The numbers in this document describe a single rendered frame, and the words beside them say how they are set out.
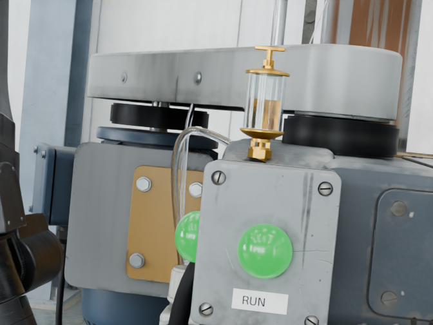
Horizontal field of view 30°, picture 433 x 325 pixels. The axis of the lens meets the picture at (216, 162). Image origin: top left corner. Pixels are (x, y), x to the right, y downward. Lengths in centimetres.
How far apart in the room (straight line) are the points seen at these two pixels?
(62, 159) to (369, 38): 39
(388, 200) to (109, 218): 47
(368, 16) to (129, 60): 30
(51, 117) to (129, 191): 458
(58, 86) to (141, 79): 462
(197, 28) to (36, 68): 115
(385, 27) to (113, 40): 492
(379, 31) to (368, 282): 54
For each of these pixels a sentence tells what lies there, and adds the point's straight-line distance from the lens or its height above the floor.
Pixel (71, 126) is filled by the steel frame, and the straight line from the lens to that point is 584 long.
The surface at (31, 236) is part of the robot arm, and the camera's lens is 75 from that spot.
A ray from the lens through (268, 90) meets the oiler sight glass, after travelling 51.
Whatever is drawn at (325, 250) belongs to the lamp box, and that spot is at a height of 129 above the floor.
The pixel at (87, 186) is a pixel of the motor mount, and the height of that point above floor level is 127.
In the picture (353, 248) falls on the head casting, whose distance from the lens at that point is 50.
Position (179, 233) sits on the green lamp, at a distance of 46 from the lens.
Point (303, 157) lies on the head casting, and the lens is 53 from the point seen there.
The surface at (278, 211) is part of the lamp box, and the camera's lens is 44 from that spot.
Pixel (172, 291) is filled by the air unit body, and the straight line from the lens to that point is 72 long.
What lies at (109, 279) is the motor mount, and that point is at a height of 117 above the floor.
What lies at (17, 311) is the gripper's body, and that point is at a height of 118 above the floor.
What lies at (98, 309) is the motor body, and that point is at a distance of 96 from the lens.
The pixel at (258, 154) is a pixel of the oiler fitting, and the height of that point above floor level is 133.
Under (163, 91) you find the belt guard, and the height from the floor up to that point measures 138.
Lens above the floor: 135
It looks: 3 degrees down
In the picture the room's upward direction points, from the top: 5 degrees clockwise
